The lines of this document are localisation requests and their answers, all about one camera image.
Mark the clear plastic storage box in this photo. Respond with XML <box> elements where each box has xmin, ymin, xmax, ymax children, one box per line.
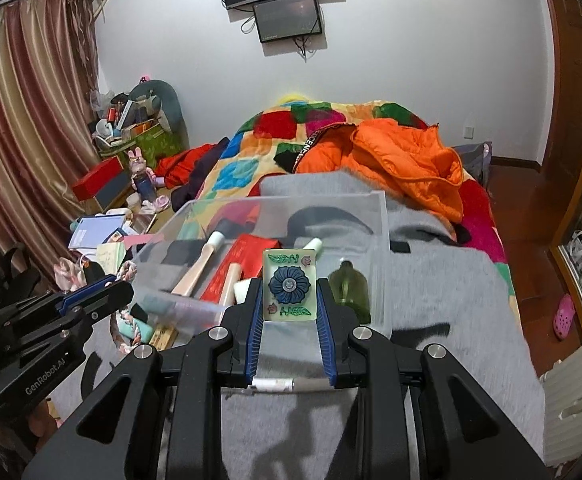
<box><xmin>132</xmin><ymin>192</ymin><xmax>391</xmax><ymax>336</ymax></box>

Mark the colourful checkered quilt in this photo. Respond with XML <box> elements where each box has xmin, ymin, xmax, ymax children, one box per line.
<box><xmin>195</xmin><ymin>98</ymin><xmax>518</xmax><ymax>311</ymax></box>

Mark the wooden tag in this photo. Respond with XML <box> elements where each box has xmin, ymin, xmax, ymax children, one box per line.
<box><xmin>150</xmin><ymin>324</ymin><xmax>178</xmax><ymax>351</ymax></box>

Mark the pink croc shoe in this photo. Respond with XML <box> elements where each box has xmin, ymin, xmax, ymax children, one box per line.
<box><xmin>553</xmin><ymin>294</ymin><xmax>576</xmax><ymax>340</ymax></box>

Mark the white pen-like tube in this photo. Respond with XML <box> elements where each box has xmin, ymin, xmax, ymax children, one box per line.
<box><xmin>303</xmin><ymin>237</ymin><xmax>323</xmax><ymax>255</ymax></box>

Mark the pink flat box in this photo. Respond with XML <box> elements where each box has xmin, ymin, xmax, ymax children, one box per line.
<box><xmin>122</xmin><ymin>234</ymin><xmax>164</xmax><ymax>249</ymax></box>

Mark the striped curtain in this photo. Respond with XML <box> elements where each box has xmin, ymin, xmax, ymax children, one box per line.
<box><xmin>0</xmin><ymin>0</ymin><xmax>99</xmax><ymax>280</ymax></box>

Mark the red garment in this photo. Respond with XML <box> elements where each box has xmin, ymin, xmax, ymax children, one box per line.
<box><xmin>153</xmin><ymin>144</ymin><xmax>214</xmax><ymax>188</ymax></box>

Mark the dark purple garment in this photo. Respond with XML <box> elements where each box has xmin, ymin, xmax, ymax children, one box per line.
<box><xmin>171</xmin><ymin>138</ymin><xmax>229</xmax><ymax>212</ymax></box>

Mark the mint green tube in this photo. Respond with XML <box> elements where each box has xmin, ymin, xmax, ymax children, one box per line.
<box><xmin>110</xmin><ymin>309</ymin><xmax>154</xmax><ymax>353</ymax></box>

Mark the dark green spray bottle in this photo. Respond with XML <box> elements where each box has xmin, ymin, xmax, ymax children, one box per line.
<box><xmin>328</xmin><ymin>259</ymin><xmax>371</xmax><ymax>325</ymax></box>

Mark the orange puffer jacket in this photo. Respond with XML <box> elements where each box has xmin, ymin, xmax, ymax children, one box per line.
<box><xmin>274</xmin><ymin>118</ymin><xmax>465</xmax><ymax>223</ymax></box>

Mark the beige cosmetic tube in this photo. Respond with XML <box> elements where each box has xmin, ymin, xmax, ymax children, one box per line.
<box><xmin>172</xmin><ymin>231</ymin><xmax>225</xmax><ymax>297</ymax></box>

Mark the red long box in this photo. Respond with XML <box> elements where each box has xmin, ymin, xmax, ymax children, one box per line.
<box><xmin>72</xmin><ymin>156</ymin><xmax>123</xmax><ymax>202</ymax></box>

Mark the blue book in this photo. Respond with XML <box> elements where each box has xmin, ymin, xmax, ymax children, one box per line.
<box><xmin>68</xmin><ymin>214</ymin><xmax>126</xmax><ymax>250</ymax></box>

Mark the grey neck pillow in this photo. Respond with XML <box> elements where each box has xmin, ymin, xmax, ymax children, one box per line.
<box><xmin>129</xmin><ymin>79</ymin><xmax>186</xmax><ymax>134</ymax></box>

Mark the grey black blanket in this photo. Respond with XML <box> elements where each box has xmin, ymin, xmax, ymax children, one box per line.
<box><xmin>58</xmin><ymin>172</ymin><xmax>544</xmax><ymax>479</ymax></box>

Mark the red foil pouch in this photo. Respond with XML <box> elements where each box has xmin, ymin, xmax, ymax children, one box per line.
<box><xmin>199</xmin><ymin>233</ymin><xmax>284</xmax><ymax>306</ymax></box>

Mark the pink bunny figure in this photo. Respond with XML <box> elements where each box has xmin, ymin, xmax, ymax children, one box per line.
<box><xmin>127</xmin><ymin>148</ymin><xmax>165</xmax><ymax>203</ymax></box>

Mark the green cardboard box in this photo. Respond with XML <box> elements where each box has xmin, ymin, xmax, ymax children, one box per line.
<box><xmin>99</xmin><ymin>124</ymin><xmax>183</xmax><ymax>169</ymax></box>

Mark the small wall monitor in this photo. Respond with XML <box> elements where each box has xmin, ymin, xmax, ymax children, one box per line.
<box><xmin>253</xmin><ymin>0</ymin><xmax>323</xmax><ymax>44</ymax></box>

